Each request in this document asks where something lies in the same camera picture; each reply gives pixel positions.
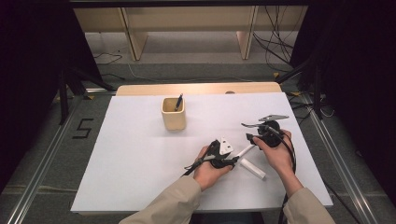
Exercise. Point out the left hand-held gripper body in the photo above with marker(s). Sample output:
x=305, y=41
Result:
x=221, y=158

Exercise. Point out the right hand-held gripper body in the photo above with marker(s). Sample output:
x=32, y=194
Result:
x=272, y=137

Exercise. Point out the long thin white pen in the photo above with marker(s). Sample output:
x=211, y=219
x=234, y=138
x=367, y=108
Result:
x=246, y=151

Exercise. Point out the short thick white tube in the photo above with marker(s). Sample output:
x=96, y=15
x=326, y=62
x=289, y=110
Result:
x=253, y=169

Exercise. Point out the cream square pen holder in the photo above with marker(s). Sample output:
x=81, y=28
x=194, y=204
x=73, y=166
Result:
x=173, y=119

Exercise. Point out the blue pen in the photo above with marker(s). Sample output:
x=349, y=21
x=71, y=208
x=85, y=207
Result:
x=179, y=101

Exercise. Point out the person's right hand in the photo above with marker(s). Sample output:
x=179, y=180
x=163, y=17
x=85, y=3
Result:
x=280, y=158

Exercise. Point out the person's left hand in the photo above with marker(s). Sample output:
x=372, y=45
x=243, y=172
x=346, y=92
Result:
x=205, y=175

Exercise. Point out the black metal stand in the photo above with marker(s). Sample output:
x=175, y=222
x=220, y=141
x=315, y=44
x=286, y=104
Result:
x=317, y=93
x=63, y=99

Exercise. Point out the white table cover sheet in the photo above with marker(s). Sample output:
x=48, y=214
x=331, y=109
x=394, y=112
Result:
x=134, y=174

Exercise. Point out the black curtain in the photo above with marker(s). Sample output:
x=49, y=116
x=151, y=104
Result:
x=364, y=77
x=31, y=77

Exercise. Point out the light wooden shelf unit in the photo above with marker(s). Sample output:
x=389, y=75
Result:
x=137, y=43

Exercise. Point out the aluminium floor rail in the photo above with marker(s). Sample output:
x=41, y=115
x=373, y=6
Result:
x=345, y=168
x=40, y=174

